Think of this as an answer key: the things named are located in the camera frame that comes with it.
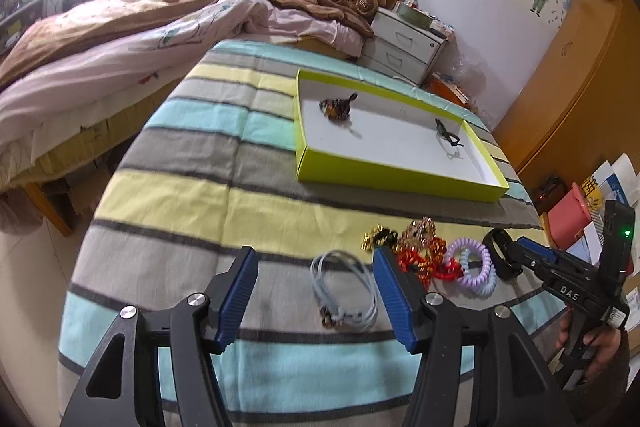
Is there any red gold knot ornament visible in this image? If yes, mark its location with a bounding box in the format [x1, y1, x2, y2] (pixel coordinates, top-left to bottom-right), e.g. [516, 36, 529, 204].
[396, 236, 463, 291]

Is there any purple spiral hair tie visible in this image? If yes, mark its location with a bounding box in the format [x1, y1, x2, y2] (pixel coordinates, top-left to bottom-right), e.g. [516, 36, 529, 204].
[444, 235, 494, 289]

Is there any black gold hair clip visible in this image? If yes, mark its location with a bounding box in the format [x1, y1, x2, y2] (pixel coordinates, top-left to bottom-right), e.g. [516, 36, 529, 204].
[361, 225, 398, 254]

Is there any grey cord bracelet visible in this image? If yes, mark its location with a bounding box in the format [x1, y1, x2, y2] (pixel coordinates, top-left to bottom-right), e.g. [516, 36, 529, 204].
[309, 248, 380, 332]

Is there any black cord hair tie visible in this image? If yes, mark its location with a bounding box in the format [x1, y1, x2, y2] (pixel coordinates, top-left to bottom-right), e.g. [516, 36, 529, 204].
[433, 117, 466, 151]

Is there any brown claw hair clip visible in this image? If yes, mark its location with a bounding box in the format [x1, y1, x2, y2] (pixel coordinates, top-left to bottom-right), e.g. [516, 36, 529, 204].
[319, 92, 358, 121]

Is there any right hand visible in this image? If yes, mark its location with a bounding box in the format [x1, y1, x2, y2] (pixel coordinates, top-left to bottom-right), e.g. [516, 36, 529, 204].
[555, 310, 622, 381]

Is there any pink plastic box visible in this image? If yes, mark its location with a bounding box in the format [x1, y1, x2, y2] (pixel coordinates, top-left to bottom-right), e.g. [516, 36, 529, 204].
[548, 183, 592, 251]

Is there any striped bed sheet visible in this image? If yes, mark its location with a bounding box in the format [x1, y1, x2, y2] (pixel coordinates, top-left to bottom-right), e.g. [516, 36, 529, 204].
[58, 40, 544, 426]

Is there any large wooden wardrobe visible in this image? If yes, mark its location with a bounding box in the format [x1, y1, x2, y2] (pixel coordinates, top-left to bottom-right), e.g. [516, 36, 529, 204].
[494, 0, 640, 191]

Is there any lime green shallow box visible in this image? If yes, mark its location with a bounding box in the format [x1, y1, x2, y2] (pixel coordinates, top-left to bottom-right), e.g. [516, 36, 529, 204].
[294, 69, 509, 202]

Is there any cardboard box with books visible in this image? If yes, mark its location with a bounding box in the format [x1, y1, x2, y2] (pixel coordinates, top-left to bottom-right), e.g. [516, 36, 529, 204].
[425, 72, 471, 108]

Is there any white bedside drawer cabinet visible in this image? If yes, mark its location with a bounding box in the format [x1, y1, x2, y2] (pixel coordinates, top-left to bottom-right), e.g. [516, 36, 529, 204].
[357, 9, 447, 87]

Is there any green bowl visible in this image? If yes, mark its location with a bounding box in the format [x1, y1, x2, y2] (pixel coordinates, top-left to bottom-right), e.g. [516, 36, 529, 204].
[396, 3, 434, 30]

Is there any brown pink duvet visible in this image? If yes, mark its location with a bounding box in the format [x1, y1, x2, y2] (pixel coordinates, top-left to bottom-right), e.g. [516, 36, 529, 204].
[1, 0, 373, 188]

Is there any low desk shelf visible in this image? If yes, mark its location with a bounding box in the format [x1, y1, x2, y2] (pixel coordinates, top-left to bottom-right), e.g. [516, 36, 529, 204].
[0, 0, 48, 58]

